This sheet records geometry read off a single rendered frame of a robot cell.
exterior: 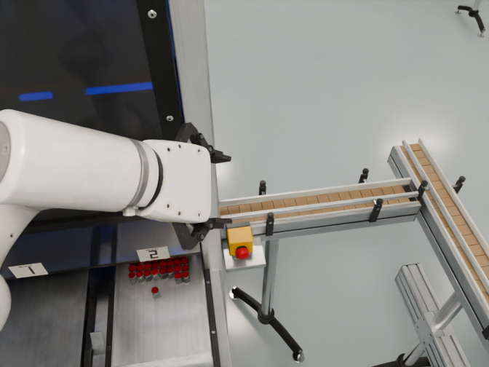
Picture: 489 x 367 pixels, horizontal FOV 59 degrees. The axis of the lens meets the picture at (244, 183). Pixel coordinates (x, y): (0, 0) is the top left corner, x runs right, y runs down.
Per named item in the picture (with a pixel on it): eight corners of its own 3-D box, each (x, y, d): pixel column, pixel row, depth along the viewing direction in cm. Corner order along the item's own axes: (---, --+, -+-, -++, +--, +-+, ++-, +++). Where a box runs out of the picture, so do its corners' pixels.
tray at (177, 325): (118, 261, 136) (116, 255, 133) (200, 250, 139) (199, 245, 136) (113, 372, 114) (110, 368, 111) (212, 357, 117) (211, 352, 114)
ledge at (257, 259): (220, 236, 145) (220, 232, 143) (258, 231, 146) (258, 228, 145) (225, 272, 136) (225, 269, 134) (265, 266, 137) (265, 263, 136)
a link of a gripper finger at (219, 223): (203, 241, 56) (233, 241, 61) (202, 216, 57) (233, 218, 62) (185, 242, 58) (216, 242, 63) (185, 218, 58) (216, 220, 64)
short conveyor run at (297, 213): (220, 251, 143) (218, 223, 131) (215, 214, 153) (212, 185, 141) (415, 225, 150) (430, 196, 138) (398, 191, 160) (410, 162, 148)
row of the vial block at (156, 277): (131, 279, 132) (128, 271, 128) (189, 271, 134) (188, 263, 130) (131, 285, 130) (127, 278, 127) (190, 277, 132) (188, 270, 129)
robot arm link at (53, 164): (87, 216, 50) (142, 207, 45) (-39, 209, 39) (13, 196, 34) (88, 145, 51) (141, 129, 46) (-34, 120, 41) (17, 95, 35)
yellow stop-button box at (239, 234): (226, 237, 133) (225, 223, 127) (249, 234, 133) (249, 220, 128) (229, 258, 128) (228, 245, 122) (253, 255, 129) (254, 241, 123)
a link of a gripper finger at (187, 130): (172, 174, 54) (201, 181, 58) (175, 115, 56) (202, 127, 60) (165, 175, 55) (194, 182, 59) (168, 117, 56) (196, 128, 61)
